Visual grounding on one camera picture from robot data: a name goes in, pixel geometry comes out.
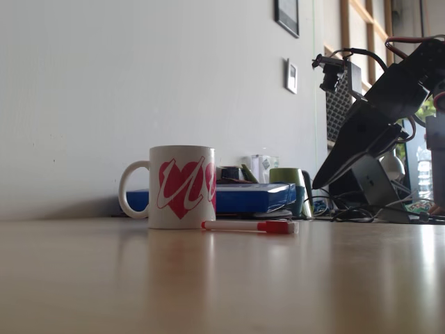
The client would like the red and white marker pen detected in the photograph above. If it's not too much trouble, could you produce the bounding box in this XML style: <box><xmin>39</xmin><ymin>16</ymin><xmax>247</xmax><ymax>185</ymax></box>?
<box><xmin>201</xmin><ymin>219</ymin><xmax>300</xmax><ymax>235</ymax></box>

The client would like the green cup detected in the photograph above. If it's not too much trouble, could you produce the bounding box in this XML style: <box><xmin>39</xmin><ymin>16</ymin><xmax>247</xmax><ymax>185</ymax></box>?
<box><xmin>269</xmin><ymin>168</ymin><xmax>307</xmax><ymax>186</ymax></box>

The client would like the black perforated panel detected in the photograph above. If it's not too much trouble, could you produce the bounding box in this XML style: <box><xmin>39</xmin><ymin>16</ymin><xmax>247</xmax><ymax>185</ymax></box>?
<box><xmin>325</xmin><ymin>62</ymin><xmax>362</xmax><ymax>149</ymax></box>

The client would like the white desk lamp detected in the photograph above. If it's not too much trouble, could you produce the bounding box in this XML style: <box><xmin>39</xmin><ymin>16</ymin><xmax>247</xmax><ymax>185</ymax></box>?
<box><xmin>379</xmin><ymin>152</ymin><xmax>407</xmax><ymax>182</ymax></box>

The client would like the dark computer monitor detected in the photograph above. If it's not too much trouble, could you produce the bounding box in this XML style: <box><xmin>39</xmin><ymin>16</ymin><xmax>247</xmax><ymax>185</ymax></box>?
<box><xmin>404</xmin><ymin>120</ymin><xmax>429</xmax><ymax>196</ymax></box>

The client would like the grey laptop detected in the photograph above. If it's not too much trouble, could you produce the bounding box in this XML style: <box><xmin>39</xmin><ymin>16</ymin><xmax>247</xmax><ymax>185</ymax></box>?
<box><xmin>347</xmin><ymin>154</ymin><xmax>412</xmax><ymax>223</ymax></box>

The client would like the clear plastic water bottle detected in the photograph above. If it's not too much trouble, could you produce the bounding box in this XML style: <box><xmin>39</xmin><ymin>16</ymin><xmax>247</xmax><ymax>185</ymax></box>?
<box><xmin>416</xmin><ymin>148</ymin><xmax>436</xmax><ymax>202</ymax></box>

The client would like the clear plastic box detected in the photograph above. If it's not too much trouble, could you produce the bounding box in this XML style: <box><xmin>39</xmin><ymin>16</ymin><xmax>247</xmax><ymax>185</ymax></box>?
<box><xmin>250</xmin><ymin>154</ymin><xmax>280</xmax><ymax>184</ymax></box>

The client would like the blue flat box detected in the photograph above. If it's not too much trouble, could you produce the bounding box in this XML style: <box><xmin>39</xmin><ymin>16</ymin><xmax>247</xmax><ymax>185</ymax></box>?
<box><xmin>125</xmin><ymin>183</ymin><xmax>297</xmax><ymax>214</ymax></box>

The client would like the white mug with pink hearts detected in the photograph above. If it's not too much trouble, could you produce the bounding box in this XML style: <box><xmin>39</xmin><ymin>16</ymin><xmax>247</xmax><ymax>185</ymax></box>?
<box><xmin>118</xmin><ymin>145</ymin><xmax>217</xmax><ymax>230</ymax></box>

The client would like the small black camera with mount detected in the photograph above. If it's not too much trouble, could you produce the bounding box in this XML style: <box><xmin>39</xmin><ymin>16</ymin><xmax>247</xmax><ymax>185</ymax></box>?
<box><xmin>311</xmin><ymin>54</ymin><xmax>363</xmax><ymax>94</ymax></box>

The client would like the black cable bundle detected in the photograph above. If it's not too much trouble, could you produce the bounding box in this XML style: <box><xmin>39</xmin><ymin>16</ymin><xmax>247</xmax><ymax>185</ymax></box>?
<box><xmin>305</xmin><ymin>194</ymin><xmax>378</xmax><ymax>223</ymax></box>

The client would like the white wall panel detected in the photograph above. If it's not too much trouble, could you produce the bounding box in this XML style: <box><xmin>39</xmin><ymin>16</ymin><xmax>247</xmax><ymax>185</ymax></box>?
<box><xmin>284</xmin><ymin>58</ymin><xmax>299</xmax><ymax>95</ymax></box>

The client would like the wooden shelf frame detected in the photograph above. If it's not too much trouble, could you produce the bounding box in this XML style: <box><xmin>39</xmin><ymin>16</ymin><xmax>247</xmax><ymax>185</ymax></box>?
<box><xmin>323</xmin><ymin>0</ymin><xmax>397</xmax><ymax>97</ymax></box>

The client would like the black picture frame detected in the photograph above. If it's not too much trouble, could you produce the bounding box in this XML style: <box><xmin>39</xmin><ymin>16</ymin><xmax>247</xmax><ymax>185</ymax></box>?
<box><xmin>273</xmin><ymin>0</ymin><xmax>300</xmax><ymax>39</ymax></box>

